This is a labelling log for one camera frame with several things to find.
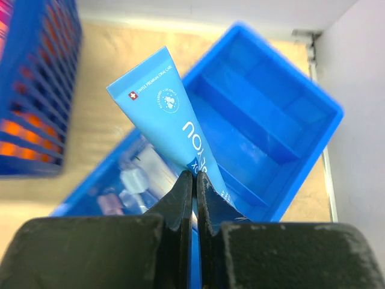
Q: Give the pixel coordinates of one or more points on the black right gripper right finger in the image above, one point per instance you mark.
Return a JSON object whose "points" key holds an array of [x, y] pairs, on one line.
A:
{"points": [[238, 253]]}

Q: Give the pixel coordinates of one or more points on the blue toothpaste tube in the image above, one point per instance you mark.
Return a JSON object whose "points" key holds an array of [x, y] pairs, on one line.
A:
{"points": [[154, 99]]}

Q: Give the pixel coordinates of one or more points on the white wrapped toothbrush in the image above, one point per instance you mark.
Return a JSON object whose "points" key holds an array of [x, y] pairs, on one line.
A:
{"points": [[136, 194]]}

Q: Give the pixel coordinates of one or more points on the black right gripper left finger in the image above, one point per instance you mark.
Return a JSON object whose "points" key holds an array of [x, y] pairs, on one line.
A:
{"points": [[152, 250]]}

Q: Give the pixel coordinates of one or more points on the blue plastic shopping basket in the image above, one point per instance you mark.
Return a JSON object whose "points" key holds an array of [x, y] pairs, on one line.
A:
{"points": [[40, 49]]}

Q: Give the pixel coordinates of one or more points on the pink toothbrush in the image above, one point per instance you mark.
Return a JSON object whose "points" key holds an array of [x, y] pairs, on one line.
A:
{"points": [[110, 204]]}

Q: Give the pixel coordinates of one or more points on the blue plastic divided bin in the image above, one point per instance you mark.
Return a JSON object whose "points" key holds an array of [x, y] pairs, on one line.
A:
{"points": [[265, 122]]}

